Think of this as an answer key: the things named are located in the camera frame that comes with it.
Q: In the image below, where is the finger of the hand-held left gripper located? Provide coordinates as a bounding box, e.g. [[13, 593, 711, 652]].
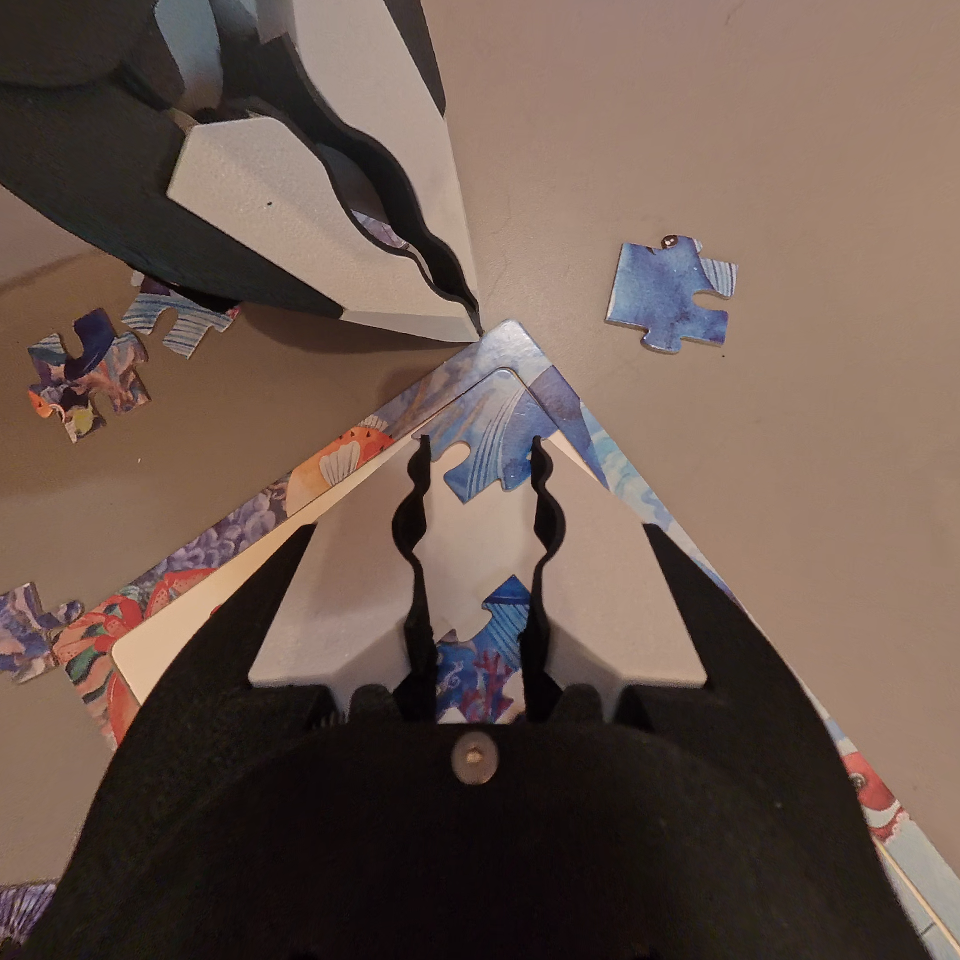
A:
[[166, 114, 483, 344], [251, 0, 483, 316]]

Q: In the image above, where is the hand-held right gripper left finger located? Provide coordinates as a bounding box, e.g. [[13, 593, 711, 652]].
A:
[[247, 433, 440, 725]]

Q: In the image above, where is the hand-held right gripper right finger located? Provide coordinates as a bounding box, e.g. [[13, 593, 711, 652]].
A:
[[519, 433, 708, 725]]

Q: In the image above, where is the striped whale belly puzzle piece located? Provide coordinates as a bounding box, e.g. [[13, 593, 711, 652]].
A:
[[450, 573, 535, 661]]

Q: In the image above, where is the sea print jigsaw puzzle board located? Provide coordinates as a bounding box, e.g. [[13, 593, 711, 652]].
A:
[[52, 318, 960, 960]]

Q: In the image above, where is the blue swoosh corner puzzle piece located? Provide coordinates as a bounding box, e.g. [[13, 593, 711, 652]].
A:
[[431, 371, 565, 513]]

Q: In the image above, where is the dark blue whale eye piece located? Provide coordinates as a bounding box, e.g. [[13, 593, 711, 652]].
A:
[[605, 234, 740, 355]]

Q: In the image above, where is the pale blue zebra-striped puzzle piece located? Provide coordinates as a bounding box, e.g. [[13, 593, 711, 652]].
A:
[[351, 210, 412, 250]]

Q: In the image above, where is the blue purple puzzle piece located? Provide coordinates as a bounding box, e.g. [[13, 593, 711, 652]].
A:
[[0, 581, 85, 684]]

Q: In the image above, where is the black spiny fish puzzle piece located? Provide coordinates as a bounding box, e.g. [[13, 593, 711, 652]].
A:
[[0, 879, 60, 945]]

